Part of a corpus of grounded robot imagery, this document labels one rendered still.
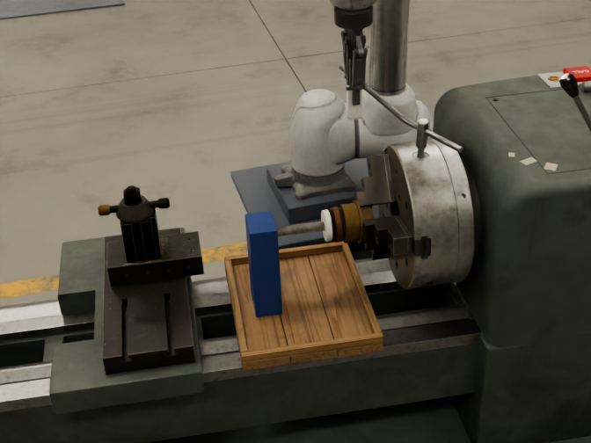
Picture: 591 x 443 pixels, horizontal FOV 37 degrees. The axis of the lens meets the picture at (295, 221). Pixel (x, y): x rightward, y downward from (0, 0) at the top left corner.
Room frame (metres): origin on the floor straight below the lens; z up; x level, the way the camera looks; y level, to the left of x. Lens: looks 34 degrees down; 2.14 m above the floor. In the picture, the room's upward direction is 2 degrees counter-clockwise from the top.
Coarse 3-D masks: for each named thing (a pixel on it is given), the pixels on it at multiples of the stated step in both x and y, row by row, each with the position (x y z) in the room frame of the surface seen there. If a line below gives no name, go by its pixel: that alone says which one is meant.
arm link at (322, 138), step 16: (304, 96) 2.23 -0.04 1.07; (320, 96) 2.22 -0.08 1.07; (336, 96) 2.23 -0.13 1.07; (304, 112) 2.18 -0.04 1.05; (320, 112) 2.17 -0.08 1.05; (336, 112) 2.18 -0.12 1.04; (304, 128) 2.16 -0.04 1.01; (320, 128) 2.15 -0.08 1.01; (336, 128) 2.16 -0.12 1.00; (352, 128) 2.17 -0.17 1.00; (304, 144) 2.16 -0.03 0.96; (320, 144) 2.15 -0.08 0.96; (336, 144) 2.15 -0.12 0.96; (352, 144) 2.15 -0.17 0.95; (304, 160) 2.16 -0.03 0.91; (320, 160) 2.15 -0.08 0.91; (336, 160) 2.15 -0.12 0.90; (320, 176) 2.15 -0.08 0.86
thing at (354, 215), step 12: (348, 204) 1.59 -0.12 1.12; (336, 216) 1.56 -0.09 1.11; (348, 216) 1.55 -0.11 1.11; (360, 216) 1.55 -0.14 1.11; (372, 216) 1.56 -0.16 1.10; (336, 228) 1.54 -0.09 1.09; (348, 228) 1.54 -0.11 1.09; (360, 228) 1.54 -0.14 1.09; (336, 240) 1.54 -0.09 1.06; (348, 240) 1.54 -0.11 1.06; (360, 240) 1.54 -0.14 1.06
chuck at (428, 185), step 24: (408, 144) 1.64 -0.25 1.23; (432, 144) 1.63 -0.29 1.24; (408, 168) 1.55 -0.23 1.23; (432, 168) 1.55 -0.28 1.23; (408, 192) 1.50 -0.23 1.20; (432, 192) 1.50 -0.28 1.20; (384, 216) 1.68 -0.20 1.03; (408, 216) 1.50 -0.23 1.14; (432, 216) 1.47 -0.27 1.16; (456, 216) 1.47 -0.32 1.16; (432, 240) 1.45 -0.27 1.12; (456, 240) 1.45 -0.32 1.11; (408, 264) 1.48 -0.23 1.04; (432, 264) 1.44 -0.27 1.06; (408, 288) 1.49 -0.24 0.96
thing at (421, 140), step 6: (420, 120) 1.57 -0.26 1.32; (426, 120) 1.57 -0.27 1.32; (420, 126) 1.56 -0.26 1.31; (426, 126) 1.56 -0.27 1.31; (420, 132) 1.57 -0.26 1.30; (420, 138) 1.57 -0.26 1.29; (426, 138) 1.57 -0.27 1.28; (420, 144) 1.57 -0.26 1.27; (426, 144) 1.57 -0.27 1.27; (420, 150) 1.57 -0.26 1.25; (420, 156) 1.57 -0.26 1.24
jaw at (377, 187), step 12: (372, 156) 1.66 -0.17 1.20; (384, 156) 1.66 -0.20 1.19; (372, 168) 1.64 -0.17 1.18; (384, 168) 1.64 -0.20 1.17; (372, 180) 1.62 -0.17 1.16; (384, 180) 1.62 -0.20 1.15; (360, 192) 1.60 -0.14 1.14; (372, 192) 1.61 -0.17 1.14; (384, 192) 1.61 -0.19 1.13; (360, 204) 1.59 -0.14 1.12; (372, 204) 1.59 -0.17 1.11
